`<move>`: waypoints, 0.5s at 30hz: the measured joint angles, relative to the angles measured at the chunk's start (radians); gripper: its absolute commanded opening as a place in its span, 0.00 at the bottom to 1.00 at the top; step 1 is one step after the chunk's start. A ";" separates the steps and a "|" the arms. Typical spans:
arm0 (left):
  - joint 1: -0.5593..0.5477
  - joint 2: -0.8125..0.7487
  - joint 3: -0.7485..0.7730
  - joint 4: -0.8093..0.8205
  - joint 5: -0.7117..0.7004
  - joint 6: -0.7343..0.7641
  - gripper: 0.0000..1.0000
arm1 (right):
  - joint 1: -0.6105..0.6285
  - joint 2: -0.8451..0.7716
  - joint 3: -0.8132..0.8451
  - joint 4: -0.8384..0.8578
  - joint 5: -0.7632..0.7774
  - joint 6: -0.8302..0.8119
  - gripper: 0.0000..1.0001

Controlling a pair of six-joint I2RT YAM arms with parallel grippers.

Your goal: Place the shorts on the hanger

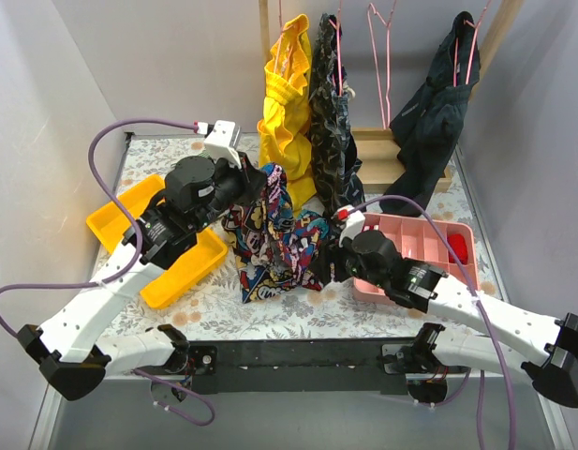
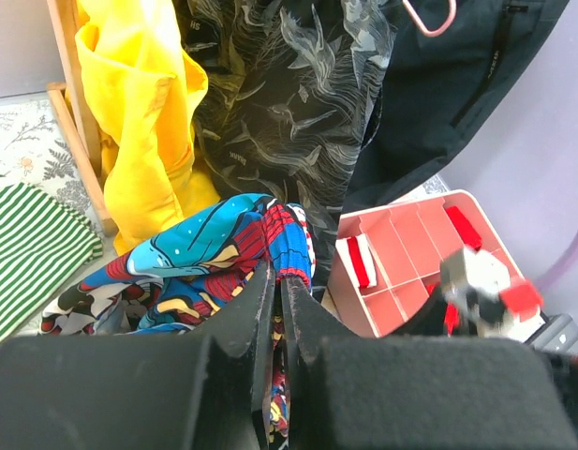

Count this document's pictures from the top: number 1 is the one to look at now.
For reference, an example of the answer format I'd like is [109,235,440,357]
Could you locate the red folded cloth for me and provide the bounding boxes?
[447,233,469,264]

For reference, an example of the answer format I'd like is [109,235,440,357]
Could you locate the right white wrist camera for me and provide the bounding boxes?
[334,205,365,247]

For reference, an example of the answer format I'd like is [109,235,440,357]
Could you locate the yellow shorts on hanger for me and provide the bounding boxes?
[257,14,316,211]

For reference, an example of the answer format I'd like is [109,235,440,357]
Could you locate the pink hanger under yellow shorts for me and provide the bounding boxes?
[273,1,292,80]

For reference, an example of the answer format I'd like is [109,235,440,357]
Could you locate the colourful comic print shorts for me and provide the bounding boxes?
[221,163,331,304]

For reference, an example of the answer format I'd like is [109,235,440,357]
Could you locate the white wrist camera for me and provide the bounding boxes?
[334,205,365,247]
[194,120,242,169]

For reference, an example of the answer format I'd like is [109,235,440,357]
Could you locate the pink hanger under navy shorts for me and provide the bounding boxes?
[452,0,494,88]

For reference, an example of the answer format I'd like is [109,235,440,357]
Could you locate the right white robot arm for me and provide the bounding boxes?
[310,231,578,408]

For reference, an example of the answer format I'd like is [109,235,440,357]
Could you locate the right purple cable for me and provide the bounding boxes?
[353,195,514,450]

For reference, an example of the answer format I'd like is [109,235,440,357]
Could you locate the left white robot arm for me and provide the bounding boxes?
[17,153,267,401]

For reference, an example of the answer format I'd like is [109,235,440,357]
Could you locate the yellow plastic tray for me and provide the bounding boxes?
[86,174,228,309]

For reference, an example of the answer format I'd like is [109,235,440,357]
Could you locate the pink hanger under leaf shorts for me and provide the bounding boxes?
[330,0,344,97]

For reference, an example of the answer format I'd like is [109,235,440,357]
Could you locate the wooden clothes rack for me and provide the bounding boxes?
[258,1,525,194]

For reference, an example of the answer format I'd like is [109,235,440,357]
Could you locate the pink divided organiser tray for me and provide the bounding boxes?
[354,213,481,312]

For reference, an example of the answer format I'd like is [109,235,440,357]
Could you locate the empty pink wire hanger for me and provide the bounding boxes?
[365,2,397,130]

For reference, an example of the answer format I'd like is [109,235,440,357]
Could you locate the dark leaf print shorts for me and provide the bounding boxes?
[308,13,364,217]

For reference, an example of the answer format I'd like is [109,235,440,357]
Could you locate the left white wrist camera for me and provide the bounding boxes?
[194,120,242,169]

